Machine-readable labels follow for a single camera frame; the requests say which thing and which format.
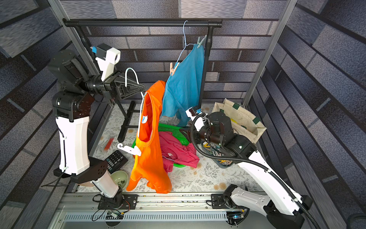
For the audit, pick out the cream tote bag green handles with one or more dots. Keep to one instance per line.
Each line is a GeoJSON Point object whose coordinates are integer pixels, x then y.
{"type": "Point", "coordinates": [243, 121]}

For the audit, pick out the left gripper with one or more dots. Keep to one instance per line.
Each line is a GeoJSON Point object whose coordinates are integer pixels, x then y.
{"type": "Point", "coordinates": [114, 87]}

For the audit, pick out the orange garment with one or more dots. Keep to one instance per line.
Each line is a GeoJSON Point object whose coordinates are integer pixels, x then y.
{"type": "Point", "coordinates": [149, 165]}

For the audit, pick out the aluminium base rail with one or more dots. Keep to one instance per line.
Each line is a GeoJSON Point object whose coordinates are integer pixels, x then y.
{"type": "Point", "coordinates": [152, 207]}

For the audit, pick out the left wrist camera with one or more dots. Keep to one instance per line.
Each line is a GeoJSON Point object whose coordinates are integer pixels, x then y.
{"type": "Point", "coordinates": [107, 57]}

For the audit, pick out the pink garment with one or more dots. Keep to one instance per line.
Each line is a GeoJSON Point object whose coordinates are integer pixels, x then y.
{"type": "Point", "coordinates": [174, 152]}

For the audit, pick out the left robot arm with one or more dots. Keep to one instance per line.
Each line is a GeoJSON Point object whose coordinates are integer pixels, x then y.
{"type": "Point", "coordinates": [72, 110]}

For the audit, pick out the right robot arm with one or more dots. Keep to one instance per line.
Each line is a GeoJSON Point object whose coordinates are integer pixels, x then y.
{"type": "Point", "coordinates": [287, 208]}

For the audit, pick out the white clothespin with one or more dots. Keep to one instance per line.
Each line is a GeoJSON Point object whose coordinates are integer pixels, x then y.
{"type": "Point", "coordinates": [200, 41]}

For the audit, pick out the light blue wire hanger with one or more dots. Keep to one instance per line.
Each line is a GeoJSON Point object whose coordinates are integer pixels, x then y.
{"type": "Point", "coordinates": [186, 45]}

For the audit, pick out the black calculator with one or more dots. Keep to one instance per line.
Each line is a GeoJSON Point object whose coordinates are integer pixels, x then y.
{"type": "Point", "coordinates": [115, 161]}

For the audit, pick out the beige clothespin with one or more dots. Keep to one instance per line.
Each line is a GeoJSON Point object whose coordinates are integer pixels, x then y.
{"type": "Point", "coordinates": [173, 68]}

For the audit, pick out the green ceramic bowl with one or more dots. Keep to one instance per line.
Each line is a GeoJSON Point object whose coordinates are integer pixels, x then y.
{"type": "Point", "coordinates": [120, 178]}

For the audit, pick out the green plastic laundry basket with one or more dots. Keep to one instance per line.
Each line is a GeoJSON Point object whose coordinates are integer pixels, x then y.
{"type": "Point", "coordinates": [176, 131]}

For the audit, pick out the teal clothespin tray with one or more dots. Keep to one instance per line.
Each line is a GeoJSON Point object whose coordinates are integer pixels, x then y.
{"type": "Point", "coordinates": [220, 160]}

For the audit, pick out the blue t-shirt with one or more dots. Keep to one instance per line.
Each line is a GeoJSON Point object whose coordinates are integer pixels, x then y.
{"type": "Point", "coordinates": [182, 90]}

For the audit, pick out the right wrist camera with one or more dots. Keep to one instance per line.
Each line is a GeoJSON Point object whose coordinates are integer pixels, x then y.
{"type": "Point", "coordinates": [192, 113]}

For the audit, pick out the black clothes rack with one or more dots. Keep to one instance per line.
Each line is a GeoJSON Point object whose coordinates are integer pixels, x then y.
{"type": "Point", "coordinates": [78, 24]}

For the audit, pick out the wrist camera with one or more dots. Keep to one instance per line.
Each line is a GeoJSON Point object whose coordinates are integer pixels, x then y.
{"type": "Point", "coordinates": [107, 57]}
{"type": "Point", "coordinates": [192, 113]}

